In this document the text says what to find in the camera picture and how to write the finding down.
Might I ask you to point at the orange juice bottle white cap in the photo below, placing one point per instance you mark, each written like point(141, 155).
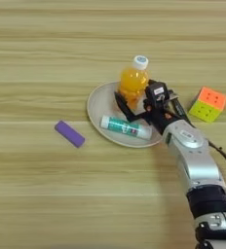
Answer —
point(132, 81)

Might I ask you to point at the colourful puzzle cube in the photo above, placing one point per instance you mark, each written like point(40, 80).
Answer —
point(209, 105)

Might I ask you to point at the purple rectangular eraser block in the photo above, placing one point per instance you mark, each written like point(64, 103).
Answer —
point(69, 134)

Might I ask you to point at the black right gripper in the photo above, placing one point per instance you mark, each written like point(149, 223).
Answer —
point(158, 118)

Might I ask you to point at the green white glue stick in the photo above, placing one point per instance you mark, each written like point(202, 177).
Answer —
point(124, 127)

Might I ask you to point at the beige round plate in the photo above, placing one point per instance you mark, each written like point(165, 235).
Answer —
point(100, 107)

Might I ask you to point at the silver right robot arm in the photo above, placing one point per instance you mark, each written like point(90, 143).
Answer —
point(196, 155)

